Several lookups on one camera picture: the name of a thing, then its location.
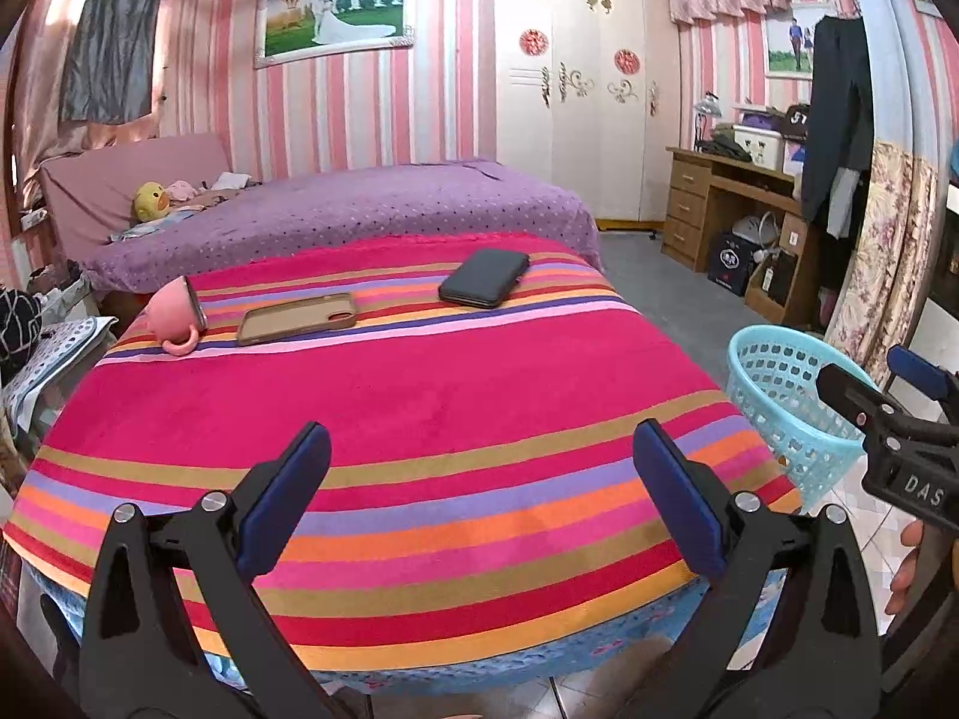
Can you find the light blue plastic basket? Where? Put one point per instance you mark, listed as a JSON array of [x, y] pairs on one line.
[[779, 404]]

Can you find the white wardrobe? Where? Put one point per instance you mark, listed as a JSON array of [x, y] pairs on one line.
[[584, 150]]

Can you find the dark clothes pile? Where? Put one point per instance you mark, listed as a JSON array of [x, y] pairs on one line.
[[727, 148]]

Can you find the grey window cloth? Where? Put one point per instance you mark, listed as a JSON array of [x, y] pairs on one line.
[[112, 30]]

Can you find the purple bag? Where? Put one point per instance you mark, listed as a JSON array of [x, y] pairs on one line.
[[760, 118]]

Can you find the black and white cushion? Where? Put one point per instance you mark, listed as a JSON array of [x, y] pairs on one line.
[[19, 326]]

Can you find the wooden desk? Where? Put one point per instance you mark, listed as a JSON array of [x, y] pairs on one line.
[[689, 202]]

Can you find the pink cup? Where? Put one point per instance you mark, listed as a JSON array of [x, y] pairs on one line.
[[168, 311]]

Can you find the red round decal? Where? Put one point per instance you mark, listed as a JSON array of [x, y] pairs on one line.
[[534, 41], [626, 61]]

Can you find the brown phone case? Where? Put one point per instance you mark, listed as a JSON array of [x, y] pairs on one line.
[[296, 320]]

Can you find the white power strip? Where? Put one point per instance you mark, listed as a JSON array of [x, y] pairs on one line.
[[33, 219]]

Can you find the bed with purple cover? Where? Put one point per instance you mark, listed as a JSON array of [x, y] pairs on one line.
[[359, 210]]

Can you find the black wallet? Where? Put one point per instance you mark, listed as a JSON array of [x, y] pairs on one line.
[[483, 277]]

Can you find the pink window curtain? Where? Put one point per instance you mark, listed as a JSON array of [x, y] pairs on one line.
[[45, 90]]

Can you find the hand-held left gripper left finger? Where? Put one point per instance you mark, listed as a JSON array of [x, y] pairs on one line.
[[288, 494]]

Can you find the framed couple photo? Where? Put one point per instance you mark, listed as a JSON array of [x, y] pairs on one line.
[[787, 45]]

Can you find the pink cloth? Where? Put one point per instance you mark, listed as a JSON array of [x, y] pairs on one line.
[[182, 190]]

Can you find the dark paper bag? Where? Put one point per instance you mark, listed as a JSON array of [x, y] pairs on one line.
[[779, 278]]

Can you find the polka dot cloth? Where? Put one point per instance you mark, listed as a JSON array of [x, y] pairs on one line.
[[60, 348]]

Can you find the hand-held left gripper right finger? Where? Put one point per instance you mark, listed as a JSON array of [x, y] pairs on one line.
[[674, 494]]

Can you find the pink covered headboard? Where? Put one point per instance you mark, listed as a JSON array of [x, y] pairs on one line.
[[105, 180]]

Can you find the floral curtain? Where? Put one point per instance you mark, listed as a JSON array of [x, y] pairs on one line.
[[891, 240]]

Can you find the white cloth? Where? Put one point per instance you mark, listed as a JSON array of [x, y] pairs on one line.
[[230, 181]]

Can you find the white storage box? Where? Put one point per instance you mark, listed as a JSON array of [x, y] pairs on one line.
[[758, 146]]

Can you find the black bag with white print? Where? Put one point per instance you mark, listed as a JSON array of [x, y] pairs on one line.
[[796, 121]]

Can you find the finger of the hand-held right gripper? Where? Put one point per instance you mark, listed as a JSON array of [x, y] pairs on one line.
[[918, 371], [854, 393]]

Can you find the desk lamp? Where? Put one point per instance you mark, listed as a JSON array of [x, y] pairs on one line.
[[706, 112]]

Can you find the black box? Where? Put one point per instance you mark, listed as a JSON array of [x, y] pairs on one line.
[[733, 263]]

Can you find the framed wedding photo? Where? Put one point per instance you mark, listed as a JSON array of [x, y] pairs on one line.
[[333, 19]]

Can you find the dark hanging clothes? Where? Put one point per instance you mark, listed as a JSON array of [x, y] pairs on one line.
[[839, 112]]

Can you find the white appliance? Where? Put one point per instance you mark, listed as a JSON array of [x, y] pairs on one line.
[[753, 228]]

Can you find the person's right hand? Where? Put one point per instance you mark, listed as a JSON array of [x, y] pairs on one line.
[[905, 577]]

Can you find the yellow duck plush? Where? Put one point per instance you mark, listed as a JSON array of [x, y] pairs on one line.
[[150, 202]]

